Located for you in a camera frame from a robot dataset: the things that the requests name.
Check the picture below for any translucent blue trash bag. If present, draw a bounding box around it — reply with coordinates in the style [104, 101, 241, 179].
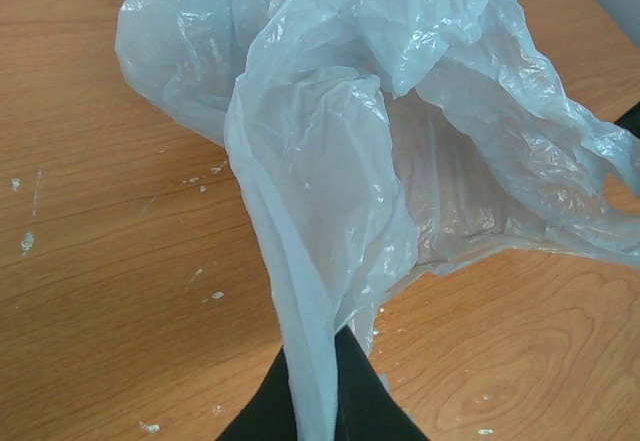
[115, 0, 639, 440]

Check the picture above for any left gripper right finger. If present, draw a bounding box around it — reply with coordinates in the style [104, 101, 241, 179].
[335, 328, 425, 441]

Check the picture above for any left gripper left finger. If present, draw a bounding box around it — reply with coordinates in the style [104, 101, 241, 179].
[217, 349, 297, 441]

